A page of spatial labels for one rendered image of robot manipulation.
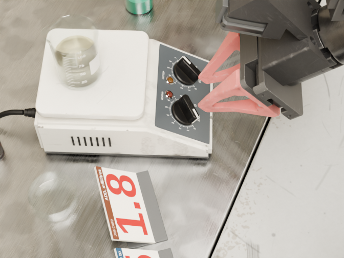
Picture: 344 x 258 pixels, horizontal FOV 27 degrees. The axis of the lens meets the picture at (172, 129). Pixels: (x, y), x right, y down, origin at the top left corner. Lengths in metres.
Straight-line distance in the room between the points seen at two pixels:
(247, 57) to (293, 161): 0.22
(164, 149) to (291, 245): 0.18
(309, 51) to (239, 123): 0.26
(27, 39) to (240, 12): 0.42
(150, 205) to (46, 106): 0.16
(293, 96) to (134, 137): 0.21
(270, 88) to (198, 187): 0.22
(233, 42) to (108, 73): 0.17
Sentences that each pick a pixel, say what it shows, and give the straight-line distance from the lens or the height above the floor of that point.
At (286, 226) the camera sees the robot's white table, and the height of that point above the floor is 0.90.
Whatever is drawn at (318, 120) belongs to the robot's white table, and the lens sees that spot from 0.90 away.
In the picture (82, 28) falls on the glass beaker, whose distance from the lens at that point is 0.79.
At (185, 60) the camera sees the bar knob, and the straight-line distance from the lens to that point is 0.84.
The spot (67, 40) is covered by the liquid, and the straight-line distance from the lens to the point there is 0.80.
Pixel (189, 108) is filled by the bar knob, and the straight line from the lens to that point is 0.81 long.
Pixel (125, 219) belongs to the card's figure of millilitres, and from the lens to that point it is 0.79.
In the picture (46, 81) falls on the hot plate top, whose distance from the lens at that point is 0.81.
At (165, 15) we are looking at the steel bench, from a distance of 0.98.
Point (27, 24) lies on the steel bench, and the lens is 0.98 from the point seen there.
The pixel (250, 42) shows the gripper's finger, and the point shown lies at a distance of 0.68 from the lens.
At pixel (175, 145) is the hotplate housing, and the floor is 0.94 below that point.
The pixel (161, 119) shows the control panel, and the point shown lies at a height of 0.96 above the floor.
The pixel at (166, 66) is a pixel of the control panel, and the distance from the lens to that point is 0.85.
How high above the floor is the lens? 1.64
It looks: 58 degrees down
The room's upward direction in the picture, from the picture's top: straight up
